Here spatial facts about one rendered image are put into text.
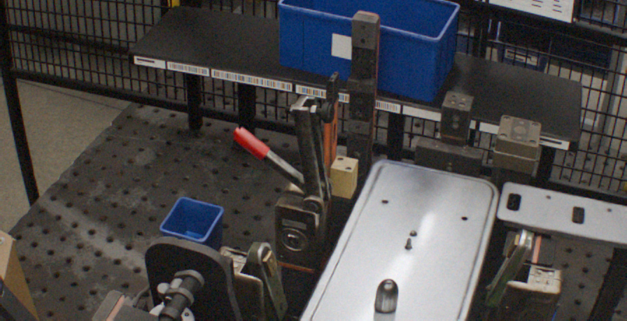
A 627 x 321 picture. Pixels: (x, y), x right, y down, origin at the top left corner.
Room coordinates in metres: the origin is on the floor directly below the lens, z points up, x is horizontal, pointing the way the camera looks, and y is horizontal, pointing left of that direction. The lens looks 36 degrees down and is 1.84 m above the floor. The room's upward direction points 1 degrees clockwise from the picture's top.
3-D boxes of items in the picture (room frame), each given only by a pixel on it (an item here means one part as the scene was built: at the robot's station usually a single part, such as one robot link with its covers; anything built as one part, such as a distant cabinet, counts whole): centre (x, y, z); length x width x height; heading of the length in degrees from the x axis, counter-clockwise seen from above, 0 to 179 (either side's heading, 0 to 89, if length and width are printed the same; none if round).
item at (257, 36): (1.37, -0.08, 1.01); 0.90 x 0.22 x 0.03; 72
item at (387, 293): (0.78, -0.10, 1.02); 0.03 x 0.03 x 0.07
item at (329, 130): (1.04, -0.02, 0.95); 0.03 x 0.01 x 0.50; 162
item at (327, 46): (1.37, -0.10, 1.09); 0.30 x 0.17 x 0.13; 67
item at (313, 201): (0.92, 0.00, 1.06); 0.03 x 0.01 x 0.03; 72
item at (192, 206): (1.19, 0.23, 0.74); 0.11 x 0.10 x 0.09; 162
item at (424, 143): (1.15, -0.23, 0.85); 0.12 x 0.03 x 0.30; 72
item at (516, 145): (1.12, -0.35, 0.88); 0.08 x 0.08 x 0.36; 72
